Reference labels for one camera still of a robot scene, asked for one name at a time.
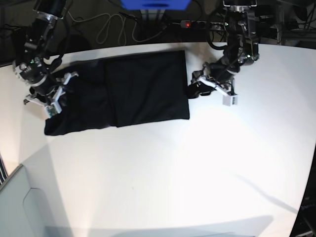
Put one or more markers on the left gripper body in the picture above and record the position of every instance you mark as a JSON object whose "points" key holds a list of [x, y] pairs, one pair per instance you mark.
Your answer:
{"points": [[217, 76]]}

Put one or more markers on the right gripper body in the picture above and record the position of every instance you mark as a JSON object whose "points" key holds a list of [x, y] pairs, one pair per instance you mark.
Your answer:
{"points": [[48, 90]]}

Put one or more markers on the black T-shirt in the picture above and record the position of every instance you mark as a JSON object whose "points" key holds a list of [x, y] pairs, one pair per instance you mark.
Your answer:
{"points": [[123, 91]]}

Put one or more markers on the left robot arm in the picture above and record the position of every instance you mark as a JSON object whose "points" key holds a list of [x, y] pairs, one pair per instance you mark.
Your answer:
{"points": [[241, 50]]}

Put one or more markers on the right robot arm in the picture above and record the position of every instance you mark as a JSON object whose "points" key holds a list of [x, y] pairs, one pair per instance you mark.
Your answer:
{"points": [[29, 66]]}

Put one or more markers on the grey power strip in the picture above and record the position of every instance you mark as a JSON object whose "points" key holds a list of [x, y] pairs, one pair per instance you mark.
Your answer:
{"points": [[201, 25]]}

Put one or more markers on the blue plastic box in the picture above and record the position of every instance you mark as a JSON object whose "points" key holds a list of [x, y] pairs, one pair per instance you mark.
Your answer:
{"points": [[155, 4]]}

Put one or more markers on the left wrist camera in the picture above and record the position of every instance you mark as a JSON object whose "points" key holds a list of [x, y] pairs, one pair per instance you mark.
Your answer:
{"points": [[230, 100]]}

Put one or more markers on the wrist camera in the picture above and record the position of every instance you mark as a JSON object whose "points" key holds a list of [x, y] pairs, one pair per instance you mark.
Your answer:
{"points": [[52, 110], [230, 100]]}

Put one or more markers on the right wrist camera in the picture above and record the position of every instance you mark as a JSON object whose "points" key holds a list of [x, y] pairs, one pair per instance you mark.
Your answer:
{"points": [[52, 110]]}

